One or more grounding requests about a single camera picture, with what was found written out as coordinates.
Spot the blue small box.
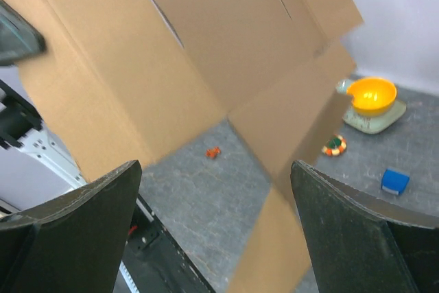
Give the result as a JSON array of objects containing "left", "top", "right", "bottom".
[{"left": 381, "top": 169, "right": 410, "bottom": 196}]

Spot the pale green tray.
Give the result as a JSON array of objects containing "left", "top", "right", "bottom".
[{"left": 337, "top": 79, "right": 407, "bottom": 134}]

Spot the brown cardboard box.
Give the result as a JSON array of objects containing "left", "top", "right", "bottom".
[{"left": 5, "top": 0, "right": 362, "bottom": 292}]

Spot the small orange red toy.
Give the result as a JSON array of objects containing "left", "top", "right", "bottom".
[{"left": 205, "top": 146, "right": 222, "bottom": 159}]

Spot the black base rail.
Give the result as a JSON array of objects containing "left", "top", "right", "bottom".
[{"left": 119, "top": 196, "right": 215, "bottom": 293}]

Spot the green double flower toy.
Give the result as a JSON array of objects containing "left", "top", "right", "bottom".
[{"left": 321, "top": 134, "right": 347, "bottom": 156}]

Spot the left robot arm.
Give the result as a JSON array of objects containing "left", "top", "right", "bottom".
[{"left": 1, "top": 1, "right": 86, "bottom": 213}]

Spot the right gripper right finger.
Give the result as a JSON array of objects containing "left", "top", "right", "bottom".
[{"left": 290, "top": 161, "right": 438, "bottom": 292}]

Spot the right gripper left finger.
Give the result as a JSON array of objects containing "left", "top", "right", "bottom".
[{"left": 1, "top": 161, "right": 141, "bottom": 292}]

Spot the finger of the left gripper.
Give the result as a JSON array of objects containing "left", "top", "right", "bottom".
[{"left": 1, "top": 0, "right": 47, "bottom": 67}]

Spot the orange bowl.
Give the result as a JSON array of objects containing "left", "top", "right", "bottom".
[{"left": 346, "top": 77, "right": 398, "bottom": 117}]

